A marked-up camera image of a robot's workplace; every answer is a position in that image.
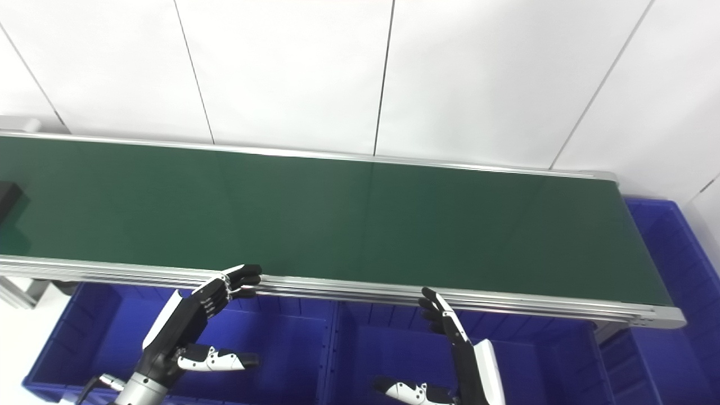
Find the green conveyor belt aluminium frame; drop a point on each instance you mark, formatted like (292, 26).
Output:
(349, 219)

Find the small black box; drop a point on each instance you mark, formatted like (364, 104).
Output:
(8, 199)

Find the aluminium conveyor leg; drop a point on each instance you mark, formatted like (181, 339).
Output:
(19, 289)

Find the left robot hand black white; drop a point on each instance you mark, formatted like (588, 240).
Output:
(174, 332)

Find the blue plastic bin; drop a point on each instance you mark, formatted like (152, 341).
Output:
(675, 281)
(281, 349)
(545, 365)

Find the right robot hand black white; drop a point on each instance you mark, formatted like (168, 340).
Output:
(478, 371)

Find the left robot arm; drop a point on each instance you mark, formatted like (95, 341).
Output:
(140, 391)

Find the grey conveyor end cover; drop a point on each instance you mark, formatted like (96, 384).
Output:
(17, 124)

